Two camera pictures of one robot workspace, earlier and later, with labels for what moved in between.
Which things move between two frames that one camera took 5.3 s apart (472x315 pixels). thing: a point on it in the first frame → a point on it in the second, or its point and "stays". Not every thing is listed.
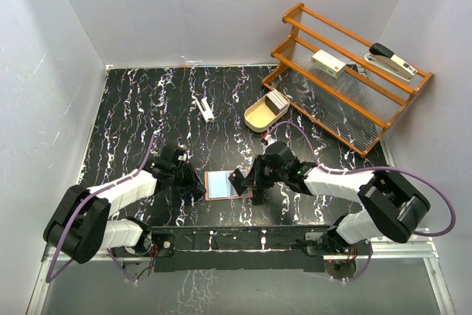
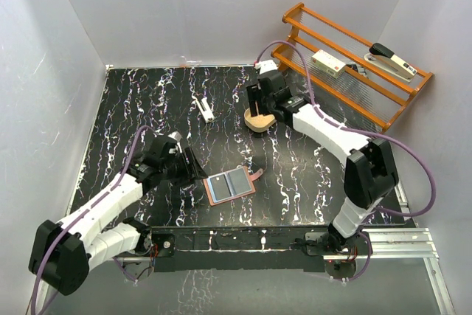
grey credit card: (236, 179) → (218, 187)
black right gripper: (251, 180) → (254, 94)
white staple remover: (205, 108) stays
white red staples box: (328, 63) stays
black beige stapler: (384, 57) stays
